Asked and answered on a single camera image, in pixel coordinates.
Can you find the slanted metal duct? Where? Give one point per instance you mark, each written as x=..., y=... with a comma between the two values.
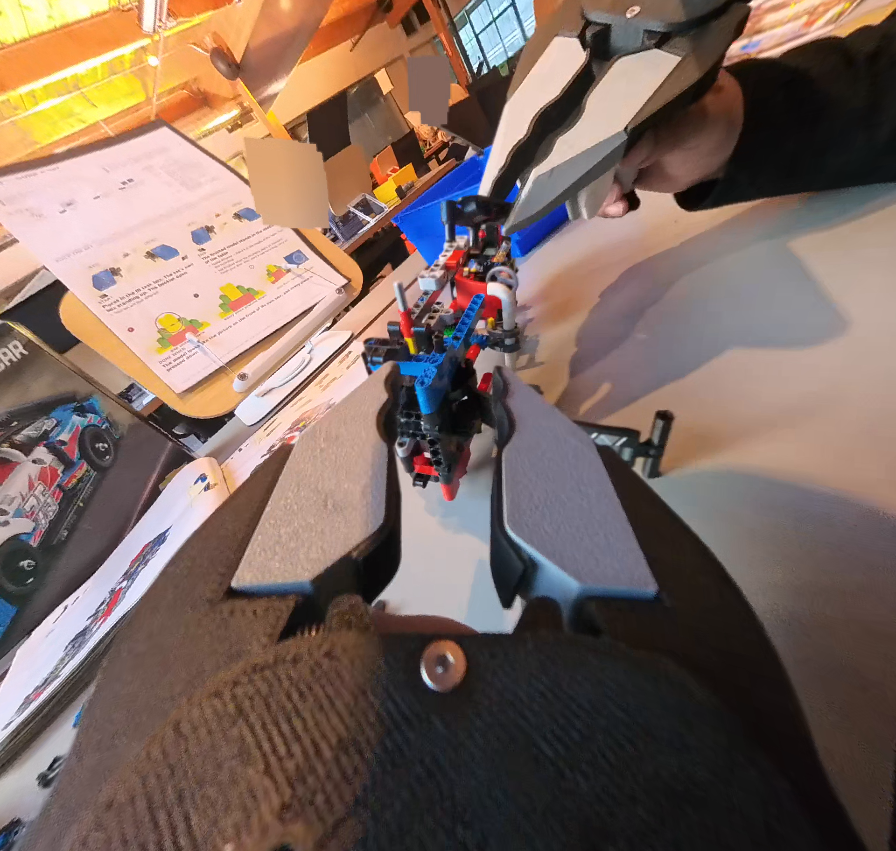
x=294, y=18

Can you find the black round ceiling fixture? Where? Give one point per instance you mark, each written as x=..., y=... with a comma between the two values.
x=225, y=63

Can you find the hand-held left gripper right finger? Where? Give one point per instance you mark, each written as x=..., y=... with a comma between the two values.
x=567, y=515

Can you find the black toy set box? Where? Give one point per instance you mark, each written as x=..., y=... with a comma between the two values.
x=70, y=487

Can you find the paned window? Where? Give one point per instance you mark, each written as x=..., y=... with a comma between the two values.
x=493, y=21

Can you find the toy car chassis model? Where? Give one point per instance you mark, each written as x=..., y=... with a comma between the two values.
x=448, y=347

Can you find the printed instruction sheet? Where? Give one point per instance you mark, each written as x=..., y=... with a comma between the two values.
x=175, y=235

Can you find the person's right hand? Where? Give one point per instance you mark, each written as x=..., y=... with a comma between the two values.
x=693, y=144

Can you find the yellow storage bin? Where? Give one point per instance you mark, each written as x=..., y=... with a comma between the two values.
x=395, y=186

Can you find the white stand base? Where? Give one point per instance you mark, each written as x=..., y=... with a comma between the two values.
x=308, y=375

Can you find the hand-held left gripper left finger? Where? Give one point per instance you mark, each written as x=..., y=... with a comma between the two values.
x=322, y=508

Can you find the open instruction booklet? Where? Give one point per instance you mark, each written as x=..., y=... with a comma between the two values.
x=189, y=494

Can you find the white clamp bar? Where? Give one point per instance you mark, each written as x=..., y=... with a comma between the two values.
x=294, y=340

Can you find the person's right forearm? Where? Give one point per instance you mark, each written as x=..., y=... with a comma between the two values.
x=805, y=116

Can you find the pile of loose toy bricks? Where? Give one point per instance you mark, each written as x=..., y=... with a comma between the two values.
x=49, y=770

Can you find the blue plastic bin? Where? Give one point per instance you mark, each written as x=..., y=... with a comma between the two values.
x=427, y=228

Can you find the black flexible toy rod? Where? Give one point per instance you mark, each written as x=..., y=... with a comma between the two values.
x=630, y=441

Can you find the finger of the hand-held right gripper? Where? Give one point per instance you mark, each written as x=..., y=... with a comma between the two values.
x=602, y=123
x=542, y=95

